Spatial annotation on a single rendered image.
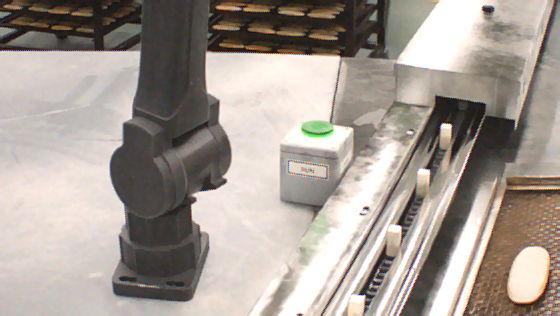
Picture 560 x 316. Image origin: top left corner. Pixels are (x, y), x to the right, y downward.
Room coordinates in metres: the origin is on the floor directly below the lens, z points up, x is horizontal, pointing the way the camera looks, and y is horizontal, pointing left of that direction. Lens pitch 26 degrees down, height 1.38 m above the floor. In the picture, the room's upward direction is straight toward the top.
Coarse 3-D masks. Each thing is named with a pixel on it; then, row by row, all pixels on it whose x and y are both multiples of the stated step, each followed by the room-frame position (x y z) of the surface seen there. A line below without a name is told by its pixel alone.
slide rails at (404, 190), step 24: (432, 120) 1.22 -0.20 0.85; (432, 144) 1.15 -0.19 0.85; (456, 144) 1.15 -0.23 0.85; (408, 168) 1.08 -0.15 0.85; (408, 192) 1.01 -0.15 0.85; (432, 192) 1.01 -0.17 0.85; (384, 216) 0.96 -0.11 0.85; (384, 240) 0.91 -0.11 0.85; (408, 240) 0.90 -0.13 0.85; (360, 264) 0.86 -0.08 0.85; (408, 264) 0.86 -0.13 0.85; (360, 288) 0.81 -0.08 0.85; (384, 288) 0.81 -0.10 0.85; (336, 312) 0.77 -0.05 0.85; (384, 312) 0.77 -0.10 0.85
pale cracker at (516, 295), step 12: (528, 252) 0.78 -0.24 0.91; (540, 252) 0.77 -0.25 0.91; (516, 264) 0.76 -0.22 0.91; (528, 264) 0.75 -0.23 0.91; (540, 264) 0.75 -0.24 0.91; (516, 276) 0.74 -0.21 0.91; (528, 276) 0.73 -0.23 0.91; (540, 276) 0.73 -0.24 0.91; (516, 288) 0.72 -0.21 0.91; (528, 288) 0.71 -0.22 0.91; (540, 288) 0.71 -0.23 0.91; (516, 300) 0.70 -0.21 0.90; (528, 300) 0.70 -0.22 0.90
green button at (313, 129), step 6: (318, 120) 1.09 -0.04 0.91; (306, 126) 1.07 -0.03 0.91; (312, 126) 1.07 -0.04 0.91; (318, 126) 1.07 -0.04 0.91; (324, 126) 1.07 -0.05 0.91; (330, 126) 1.07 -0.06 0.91; (300, 132) 1.07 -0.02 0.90; (306, 132) 1.06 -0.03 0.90; (312, 132) 1.06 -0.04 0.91; (318, 132) 1.06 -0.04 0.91; (324, 132) 1.06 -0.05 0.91; (330, 132) 1.06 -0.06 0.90
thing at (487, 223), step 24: (504, 192) 0.94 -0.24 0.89; (552, 192) 0.91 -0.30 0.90; (504, 216) 0.88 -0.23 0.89; (552, 216) 0.86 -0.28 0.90; (480, 240) 0.83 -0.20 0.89; (480, 264) 0.78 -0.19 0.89; (504, 264) 0.78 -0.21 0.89; (552, 264) 0.77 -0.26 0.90; (456, 288) 0.73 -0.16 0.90; (456, 312) 0.70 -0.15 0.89; (504, 312) 0.70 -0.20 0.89
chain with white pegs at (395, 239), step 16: (464, 112) 1.27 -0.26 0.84; (448, 128) 1.15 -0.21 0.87; (448, 144) 1.15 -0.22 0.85; (432, 176) 1.08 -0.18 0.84; (416, 192) 1.02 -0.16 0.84; (416, 208) 1.00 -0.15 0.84; (400, 224) 0.96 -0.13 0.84; (400, 240) 0.90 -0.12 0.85; (384, 256) 0.89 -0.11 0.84; (384, 272) 0.86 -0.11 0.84; (368, 288) 0.83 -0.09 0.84; (352, 304) 0.76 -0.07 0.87; (368, 304) 0.80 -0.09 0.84
